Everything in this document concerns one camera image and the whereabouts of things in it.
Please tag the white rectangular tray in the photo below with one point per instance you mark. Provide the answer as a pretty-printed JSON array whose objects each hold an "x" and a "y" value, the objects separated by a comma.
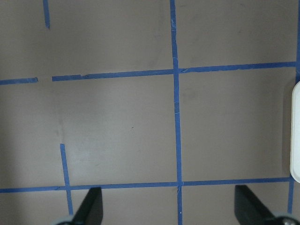
[{"x": 295, "y": 134}]

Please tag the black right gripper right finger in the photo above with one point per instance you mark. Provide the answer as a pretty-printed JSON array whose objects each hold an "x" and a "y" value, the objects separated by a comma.
[{"x": 249, "y": 210}]

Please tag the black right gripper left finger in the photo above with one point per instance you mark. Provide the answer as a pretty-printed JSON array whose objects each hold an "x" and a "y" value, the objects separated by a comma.
[{"x": 90, "y": 211}]

